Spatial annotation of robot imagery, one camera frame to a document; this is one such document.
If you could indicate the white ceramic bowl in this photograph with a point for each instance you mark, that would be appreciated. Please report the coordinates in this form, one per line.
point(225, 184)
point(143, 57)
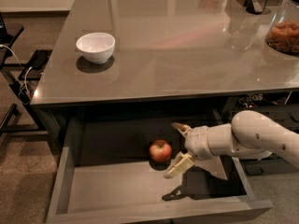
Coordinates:
point(96, 47)

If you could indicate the black side drawer unit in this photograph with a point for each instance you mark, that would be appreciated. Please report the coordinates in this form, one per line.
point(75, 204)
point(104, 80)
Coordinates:
point(267, 109)

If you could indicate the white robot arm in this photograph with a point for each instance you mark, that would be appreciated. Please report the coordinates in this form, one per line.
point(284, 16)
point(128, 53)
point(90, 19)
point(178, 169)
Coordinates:
point(222, 142)

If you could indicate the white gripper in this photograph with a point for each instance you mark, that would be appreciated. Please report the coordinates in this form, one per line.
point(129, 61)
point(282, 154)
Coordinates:
point(196, 142)

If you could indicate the glass jar with snacks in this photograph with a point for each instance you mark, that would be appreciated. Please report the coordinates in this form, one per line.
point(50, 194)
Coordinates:
point(283, 34)

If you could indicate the red apple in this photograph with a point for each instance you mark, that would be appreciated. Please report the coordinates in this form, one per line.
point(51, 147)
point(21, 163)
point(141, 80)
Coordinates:
point(160, 151)

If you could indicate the black phone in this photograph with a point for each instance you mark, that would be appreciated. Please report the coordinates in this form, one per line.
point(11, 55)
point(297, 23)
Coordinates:
point(39, 58)

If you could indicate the grey counter cabinet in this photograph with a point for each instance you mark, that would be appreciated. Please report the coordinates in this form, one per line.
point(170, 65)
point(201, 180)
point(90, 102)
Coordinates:
point(164, 49)

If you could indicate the open grey top drawer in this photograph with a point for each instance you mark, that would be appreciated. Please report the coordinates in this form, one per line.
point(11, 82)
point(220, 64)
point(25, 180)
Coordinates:
point(106, 176)

